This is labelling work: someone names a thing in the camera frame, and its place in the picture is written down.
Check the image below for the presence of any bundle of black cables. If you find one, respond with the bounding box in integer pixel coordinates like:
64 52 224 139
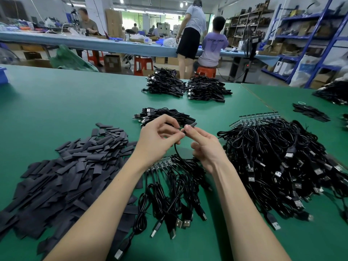
141 67 188 98
185 75 233 103

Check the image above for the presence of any huge heap of black cables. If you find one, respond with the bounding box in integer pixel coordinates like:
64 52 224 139
312 80 348 106

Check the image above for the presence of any person's right forearm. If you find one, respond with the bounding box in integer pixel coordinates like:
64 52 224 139
211 163 291 261

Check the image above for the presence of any pile of black sleeve strips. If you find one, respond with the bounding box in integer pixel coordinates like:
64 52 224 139
0 123 144 257

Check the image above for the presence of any open cardboard box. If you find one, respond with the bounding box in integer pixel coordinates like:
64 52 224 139
11 58 53 69

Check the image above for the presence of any small bundle of cables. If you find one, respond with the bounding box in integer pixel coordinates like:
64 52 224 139
292 102 331 123

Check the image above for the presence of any person's left forearm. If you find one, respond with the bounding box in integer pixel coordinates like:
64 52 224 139
45 157 156 261

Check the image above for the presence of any joined bunch of black cables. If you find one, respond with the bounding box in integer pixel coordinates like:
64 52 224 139
112 143 214 261

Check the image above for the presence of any long blue work table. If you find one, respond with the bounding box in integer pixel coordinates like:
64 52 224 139
0 31 281 64

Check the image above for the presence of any black tripod stand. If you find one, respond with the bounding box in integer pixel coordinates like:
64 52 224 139
231 24 262 84

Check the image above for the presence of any person's right hand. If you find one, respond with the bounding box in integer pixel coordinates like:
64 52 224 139
182 124 230 176

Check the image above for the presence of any dark storage shelf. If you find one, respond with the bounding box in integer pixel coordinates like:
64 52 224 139
224 0 276 48

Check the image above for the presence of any person's left hand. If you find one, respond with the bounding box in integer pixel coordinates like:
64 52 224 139
132 114 187 171

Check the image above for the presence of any small upright cardboard box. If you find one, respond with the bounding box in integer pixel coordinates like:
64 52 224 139
104 54 123 73

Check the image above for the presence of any orange plastic stool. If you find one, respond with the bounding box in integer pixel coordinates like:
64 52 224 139
196 66 218 79

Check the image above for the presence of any blue metal shelving rack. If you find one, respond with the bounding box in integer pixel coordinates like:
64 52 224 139
261 0 348 89

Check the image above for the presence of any green plastic bag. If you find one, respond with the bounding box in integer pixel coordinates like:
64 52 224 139
50 45 100 73

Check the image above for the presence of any white plastic bag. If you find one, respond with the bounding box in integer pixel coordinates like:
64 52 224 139
289 56 322 88

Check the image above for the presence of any large pile of black cables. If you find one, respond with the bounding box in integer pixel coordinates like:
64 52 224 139
216 114 348 232

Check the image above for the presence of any heap of finished black cables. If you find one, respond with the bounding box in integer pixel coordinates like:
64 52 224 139
133 107 198 129

